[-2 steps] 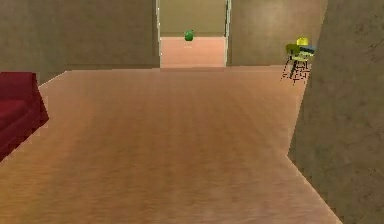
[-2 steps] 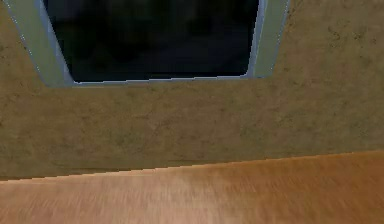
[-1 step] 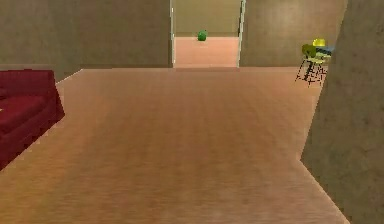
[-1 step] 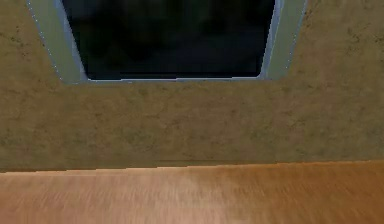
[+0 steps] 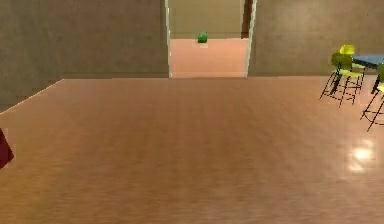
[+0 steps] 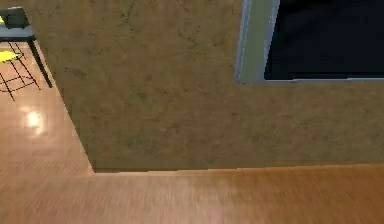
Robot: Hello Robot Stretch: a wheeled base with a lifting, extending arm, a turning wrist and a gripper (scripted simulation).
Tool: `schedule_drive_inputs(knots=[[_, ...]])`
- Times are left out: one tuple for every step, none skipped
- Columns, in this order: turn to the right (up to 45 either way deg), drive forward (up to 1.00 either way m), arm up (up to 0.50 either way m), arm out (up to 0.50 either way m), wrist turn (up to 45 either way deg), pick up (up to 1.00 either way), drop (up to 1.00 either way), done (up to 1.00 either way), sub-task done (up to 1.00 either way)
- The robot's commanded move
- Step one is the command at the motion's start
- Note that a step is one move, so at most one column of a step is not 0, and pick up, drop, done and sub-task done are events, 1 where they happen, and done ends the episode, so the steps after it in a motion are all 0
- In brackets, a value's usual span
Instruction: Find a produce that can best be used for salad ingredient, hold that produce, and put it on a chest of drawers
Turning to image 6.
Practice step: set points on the dark grey box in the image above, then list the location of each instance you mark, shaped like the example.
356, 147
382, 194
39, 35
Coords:
15, 18

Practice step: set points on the grey table with black legs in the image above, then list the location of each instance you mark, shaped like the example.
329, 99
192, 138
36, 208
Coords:
20, 33

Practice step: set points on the dark window with grey frame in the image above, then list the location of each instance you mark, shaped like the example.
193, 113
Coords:
316, 43

